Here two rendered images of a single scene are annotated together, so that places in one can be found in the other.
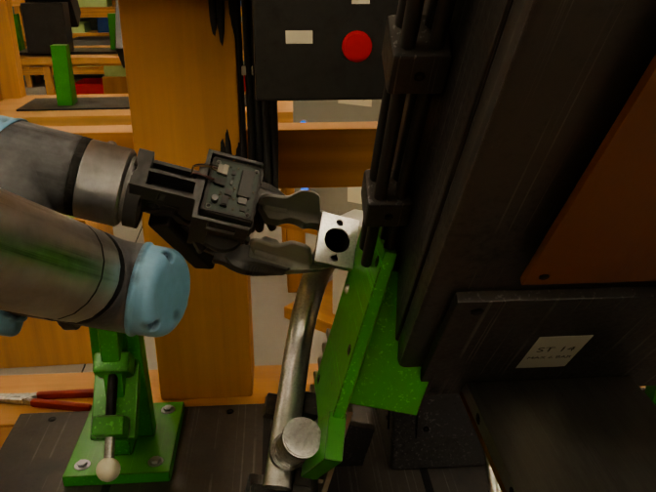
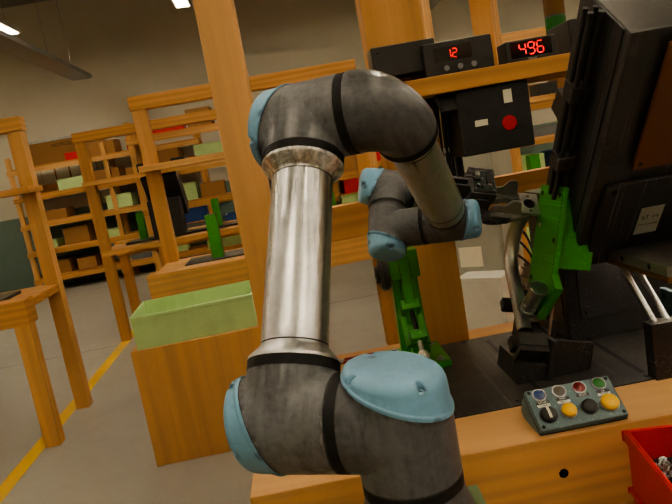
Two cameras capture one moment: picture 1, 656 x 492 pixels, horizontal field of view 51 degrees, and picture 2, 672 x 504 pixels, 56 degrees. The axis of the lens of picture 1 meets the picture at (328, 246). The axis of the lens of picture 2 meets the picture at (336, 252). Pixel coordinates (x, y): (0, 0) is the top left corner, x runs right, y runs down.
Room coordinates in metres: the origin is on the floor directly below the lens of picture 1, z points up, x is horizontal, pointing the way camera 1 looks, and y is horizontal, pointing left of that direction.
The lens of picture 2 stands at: (-0.69, 0.36, 1.42)
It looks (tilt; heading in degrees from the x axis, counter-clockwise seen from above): 9 degrees down; 2
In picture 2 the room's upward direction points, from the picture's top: 10 degrees counter-clockwise
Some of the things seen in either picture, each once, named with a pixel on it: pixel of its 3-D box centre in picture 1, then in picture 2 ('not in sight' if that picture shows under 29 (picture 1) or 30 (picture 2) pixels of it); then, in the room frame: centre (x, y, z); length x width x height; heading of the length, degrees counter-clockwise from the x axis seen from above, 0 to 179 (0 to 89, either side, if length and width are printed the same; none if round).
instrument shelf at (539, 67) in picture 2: not in sight; (520, 74); (0.91, -0.10, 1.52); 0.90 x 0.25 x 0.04; 94
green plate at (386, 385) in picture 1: (383, 326); (562, 235); (0.58, -0.05, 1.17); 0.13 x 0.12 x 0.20; 94
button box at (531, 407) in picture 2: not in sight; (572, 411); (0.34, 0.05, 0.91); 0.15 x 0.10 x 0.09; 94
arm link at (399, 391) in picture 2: not in sight; (395, 417); (-0.01, 0.35, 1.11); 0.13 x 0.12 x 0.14; 72
